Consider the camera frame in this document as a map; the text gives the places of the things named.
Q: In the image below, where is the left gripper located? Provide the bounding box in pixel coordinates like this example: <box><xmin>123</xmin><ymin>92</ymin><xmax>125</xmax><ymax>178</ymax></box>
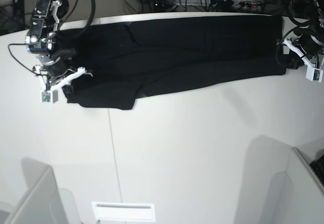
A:
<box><xmin>277</xmin><ymin>34</ymin><xmax>323</xmax><ymax>69</ymax></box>

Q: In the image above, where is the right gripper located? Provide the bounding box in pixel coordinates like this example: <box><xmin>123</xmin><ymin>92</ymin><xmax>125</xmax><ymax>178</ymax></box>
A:
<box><xmin>34</xmin><ymin>58</ymin><xmax>93</xmax><ymax>103</ymax></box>

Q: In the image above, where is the black T-shirt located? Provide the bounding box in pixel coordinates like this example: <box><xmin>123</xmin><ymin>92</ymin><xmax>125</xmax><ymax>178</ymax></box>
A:
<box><xmin>54</xmin><ymin>15</ymin><xmax>288</xmax><ymax>111</ymax></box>

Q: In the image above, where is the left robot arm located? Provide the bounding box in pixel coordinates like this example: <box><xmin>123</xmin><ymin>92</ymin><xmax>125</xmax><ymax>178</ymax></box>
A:
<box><xmin>275</xmin><ymin>0</ymin><xmax>323</xmax><ymax>70</ymax></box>

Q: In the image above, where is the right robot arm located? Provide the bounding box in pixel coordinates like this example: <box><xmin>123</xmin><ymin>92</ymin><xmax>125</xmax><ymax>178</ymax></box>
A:
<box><xmin>23</xmin><ymin>0</ymin><xmax>96</xmax><ymax>104</ymax></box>

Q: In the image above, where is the white power strip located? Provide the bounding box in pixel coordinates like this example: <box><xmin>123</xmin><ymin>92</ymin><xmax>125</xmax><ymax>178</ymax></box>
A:
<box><xmin>170</xmin><ymin>0</ymin><xmax>263</xmax><ymax>12</ymax></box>

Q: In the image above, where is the black keyboard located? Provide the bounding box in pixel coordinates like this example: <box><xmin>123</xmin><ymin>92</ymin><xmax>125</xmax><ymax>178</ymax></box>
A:
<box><xmin>310</xmin><ymin>155</ymin><xmax>324</xmax><ymax>184</ymax></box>

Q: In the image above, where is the white partition panel left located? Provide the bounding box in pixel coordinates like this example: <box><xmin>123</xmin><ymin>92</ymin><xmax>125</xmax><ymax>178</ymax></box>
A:
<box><xmin>1</xmin><ymin>158</ymin><xmax>82</xmax><ymax>223</ymax></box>

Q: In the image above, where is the white partition panel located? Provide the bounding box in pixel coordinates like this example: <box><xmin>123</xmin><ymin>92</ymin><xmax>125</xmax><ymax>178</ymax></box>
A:
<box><xmin>264</xmin><ymin>148</ymin><xmax>323</xmax><ymax>223</ymax></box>
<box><xmin>1</xmin><ymin>158</ymin><xmax>82</xmax><ymax>223</ymax></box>

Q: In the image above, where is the white partition panel right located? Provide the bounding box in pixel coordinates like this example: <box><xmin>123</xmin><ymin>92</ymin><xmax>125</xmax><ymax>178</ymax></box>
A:
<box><xmin>264</xmin><ymin>148</ymin><xmax>323</xmax><ymax>223</ymax></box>

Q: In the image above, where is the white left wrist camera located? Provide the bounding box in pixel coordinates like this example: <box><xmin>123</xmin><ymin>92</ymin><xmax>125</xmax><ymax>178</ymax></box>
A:
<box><xmin>306</xmin><ymin>66</ymin><xmax>323</xmax><ymax>82</ymax></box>

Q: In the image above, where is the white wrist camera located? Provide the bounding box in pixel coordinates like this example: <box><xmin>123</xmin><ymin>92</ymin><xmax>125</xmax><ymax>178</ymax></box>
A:
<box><xmin>41</xmin><ymin>90</ymin><xmax>58</xmax><ymax>104</ymax></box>
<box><xmin>306</xmin><ymin>66</ymin><xmax>323</xmax><ymax>82</ymax></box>

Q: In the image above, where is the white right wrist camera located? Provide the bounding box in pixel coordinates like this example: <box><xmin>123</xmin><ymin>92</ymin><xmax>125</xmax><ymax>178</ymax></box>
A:
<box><xmin>41</xmin><ymin>90</ymin><xmax>58</xmax><ymax>104</ymax></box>

